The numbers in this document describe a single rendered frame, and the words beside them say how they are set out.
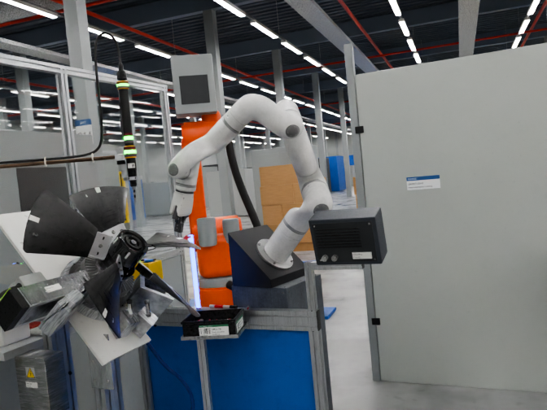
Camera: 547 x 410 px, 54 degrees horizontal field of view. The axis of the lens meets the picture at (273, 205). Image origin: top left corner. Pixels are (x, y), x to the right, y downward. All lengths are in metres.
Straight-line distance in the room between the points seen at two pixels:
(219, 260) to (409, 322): 2.76
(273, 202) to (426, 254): 6.77
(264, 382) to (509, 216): 1.79
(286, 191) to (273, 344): 7.75
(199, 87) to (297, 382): 4.15
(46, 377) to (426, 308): 2.30
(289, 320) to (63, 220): 0.95
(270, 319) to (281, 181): 7.83
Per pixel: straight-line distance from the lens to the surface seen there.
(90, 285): 1.74
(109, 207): 2.16
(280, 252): 2.43
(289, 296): 2.34
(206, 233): 5.76
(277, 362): 2.34
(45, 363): 2.17
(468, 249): 3.48
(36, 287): 1.88
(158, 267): 2.55
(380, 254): 2.05
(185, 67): 5.99
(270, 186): 10.06
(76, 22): 9.17
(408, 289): 3.58
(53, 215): 1.93
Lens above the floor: 1.41
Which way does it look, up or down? 3 degrees down
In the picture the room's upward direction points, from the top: 5 degrees counter-clockwise
